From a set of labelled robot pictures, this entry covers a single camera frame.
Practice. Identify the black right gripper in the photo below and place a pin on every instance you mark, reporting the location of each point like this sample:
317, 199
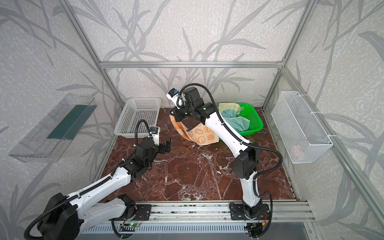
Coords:
178, 112

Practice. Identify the orange bunny pattern towel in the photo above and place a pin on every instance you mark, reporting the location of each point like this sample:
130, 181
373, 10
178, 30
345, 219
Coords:
201, 134

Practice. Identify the clear acrylic wall shelf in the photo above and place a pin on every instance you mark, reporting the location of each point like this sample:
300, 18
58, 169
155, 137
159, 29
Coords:
49, 139

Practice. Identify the green plastic basket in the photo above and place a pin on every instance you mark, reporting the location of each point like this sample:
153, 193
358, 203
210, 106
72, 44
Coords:
256, 124

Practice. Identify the white wire mesh basket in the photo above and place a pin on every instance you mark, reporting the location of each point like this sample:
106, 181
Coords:
298, 125

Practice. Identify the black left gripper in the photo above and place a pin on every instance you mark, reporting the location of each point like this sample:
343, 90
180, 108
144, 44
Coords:
161, 146

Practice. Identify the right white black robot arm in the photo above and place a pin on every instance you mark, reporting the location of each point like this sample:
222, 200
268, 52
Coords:
246, 157

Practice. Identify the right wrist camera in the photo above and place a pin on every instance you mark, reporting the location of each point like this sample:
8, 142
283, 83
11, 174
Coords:
173, 92

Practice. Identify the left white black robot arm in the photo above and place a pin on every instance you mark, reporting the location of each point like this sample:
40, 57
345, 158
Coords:
65, 217

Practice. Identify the pink object in wire basket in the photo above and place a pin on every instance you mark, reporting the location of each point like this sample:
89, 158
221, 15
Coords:
298, 152

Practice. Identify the white plastic basket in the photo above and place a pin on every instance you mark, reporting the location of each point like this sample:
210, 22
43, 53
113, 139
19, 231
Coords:
134, 110

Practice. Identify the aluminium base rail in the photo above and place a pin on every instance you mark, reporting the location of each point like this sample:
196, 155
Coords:
210, 217

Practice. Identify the blue yellow towel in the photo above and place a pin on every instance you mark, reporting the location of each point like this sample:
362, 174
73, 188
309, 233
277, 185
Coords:
230, 112

